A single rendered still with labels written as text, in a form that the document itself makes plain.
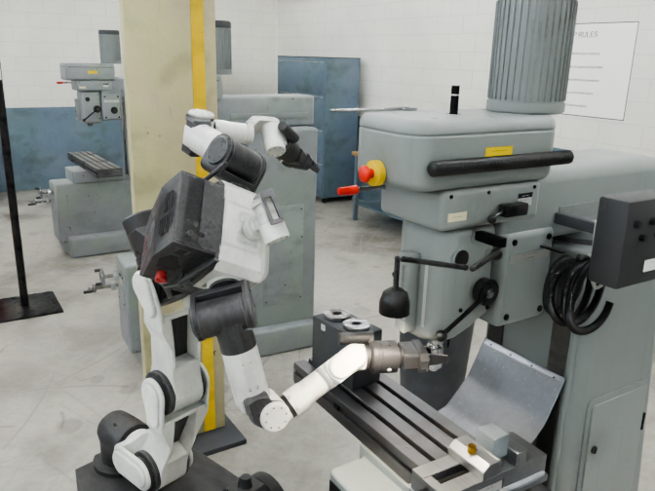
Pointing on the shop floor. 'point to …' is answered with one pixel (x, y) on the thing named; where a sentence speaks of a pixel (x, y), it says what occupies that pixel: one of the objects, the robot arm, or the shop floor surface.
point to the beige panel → (172, 143)
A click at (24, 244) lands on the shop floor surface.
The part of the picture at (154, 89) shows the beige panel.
